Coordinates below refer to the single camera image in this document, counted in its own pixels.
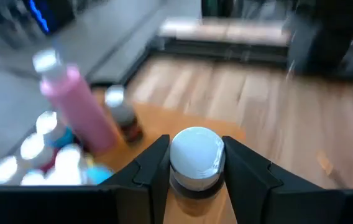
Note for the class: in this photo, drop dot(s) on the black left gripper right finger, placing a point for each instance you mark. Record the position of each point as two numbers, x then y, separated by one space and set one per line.
257 193

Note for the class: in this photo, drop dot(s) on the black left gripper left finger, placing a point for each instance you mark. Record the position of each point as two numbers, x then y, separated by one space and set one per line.
145 186

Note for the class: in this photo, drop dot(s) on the dark red small paint bottle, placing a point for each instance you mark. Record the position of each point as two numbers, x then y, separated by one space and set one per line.
123 118

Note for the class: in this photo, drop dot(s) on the yellow small paint bottle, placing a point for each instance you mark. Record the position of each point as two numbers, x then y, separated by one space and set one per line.
71 158

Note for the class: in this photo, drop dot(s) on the pink large paint bottle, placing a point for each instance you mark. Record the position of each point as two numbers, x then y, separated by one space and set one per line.
80 109

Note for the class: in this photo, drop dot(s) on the blue small paint bottle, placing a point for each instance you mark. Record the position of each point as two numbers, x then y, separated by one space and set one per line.
47 122

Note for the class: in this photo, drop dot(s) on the maroon small paint bottle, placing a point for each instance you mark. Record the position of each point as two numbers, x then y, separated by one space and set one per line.
32 146

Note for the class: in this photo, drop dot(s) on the green small paint bottle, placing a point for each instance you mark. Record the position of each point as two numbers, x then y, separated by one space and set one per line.
4 169

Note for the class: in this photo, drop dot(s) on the orange translucent plastic bin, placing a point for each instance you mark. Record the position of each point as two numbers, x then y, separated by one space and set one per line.
164 121

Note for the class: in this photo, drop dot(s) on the black device blue light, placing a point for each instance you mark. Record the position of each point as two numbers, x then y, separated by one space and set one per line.
58 12

